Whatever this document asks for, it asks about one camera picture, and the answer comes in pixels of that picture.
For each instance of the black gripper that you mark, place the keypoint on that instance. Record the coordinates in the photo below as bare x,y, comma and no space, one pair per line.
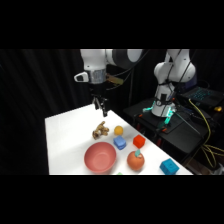
98,90

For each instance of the green triangle block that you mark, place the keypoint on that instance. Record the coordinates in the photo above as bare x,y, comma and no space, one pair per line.
119,173

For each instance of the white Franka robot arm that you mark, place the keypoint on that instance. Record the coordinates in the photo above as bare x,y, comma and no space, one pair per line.
96,61

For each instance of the pink bowl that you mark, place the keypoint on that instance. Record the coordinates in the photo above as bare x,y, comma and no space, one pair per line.
100,158

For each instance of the brown plush toy animal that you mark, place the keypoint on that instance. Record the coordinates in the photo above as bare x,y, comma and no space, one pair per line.
100,130

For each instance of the yellow ball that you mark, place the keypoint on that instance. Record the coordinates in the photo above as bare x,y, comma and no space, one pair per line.
118,130

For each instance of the blue stacked block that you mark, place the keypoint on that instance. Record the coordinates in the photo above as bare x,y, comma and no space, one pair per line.
119,142

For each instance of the red cube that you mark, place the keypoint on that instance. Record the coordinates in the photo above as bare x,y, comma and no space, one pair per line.
139,141

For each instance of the orange toy fruit teal stem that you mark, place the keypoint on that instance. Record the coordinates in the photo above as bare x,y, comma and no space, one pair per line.
135,161

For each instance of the black curtain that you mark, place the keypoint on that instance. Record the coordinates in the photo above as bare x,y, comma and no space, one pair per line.
36,86

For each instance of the black robot stand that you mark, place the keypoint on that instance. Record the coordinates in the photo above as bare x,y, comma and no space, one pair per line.
181,133

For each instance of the blue studded cube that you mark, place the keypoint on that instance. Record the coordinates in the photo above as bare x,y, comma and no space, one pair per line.
169,166

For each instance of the black laptop lit keyboard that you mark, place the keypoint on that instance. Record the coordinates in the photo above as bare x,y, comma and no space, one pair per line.
203,95

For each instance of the small yellow object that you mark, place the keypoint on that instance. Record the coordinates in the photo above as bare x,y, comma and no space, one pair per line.
218,108

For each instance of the gold camera mounting bracket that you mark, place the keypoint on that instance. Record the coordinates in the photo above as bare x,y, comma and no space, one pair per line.
114,80

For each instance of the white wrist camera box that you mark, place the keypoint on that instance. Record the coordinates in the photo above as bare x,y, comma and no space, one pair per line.
81,77

